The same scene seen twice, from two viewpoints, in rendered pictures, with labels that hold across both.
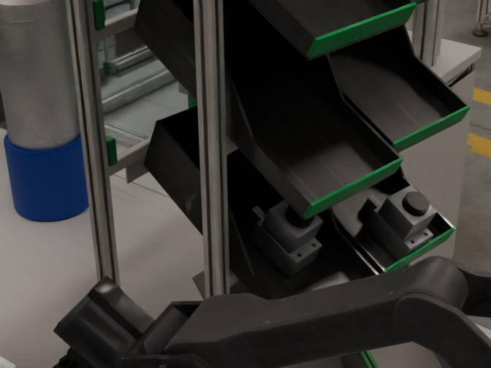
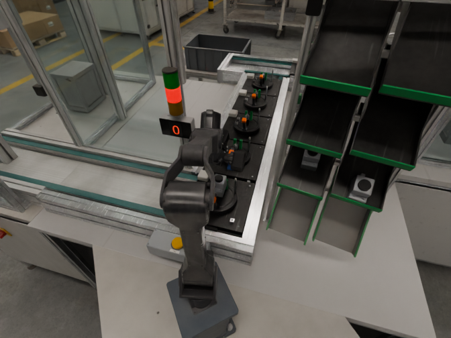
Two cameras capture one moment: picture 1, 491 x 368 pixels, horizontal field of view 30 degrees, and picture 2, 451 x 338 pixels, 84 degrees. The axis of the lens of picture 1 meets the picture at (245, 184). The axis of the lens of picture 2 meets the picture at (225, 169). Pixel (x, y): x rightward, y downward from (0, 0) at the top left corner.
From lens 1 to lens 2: 0.60 m
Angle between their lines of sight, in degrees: 54
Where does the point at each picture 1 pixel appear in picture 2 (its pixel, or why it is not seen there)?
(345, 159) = (327, 141)
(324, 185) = (307, 141)
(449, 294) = (186, 153)
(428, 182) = not seen: outside the picture
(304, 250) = (309, 163)
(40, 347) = not seen: hidden behind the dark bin
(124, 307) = (209, 119)
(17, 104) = not seen: hidden behind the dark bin
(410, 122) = (381, 153)
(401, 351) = (341, 231)
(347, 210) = (352, 172)
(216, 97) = (294, 88)
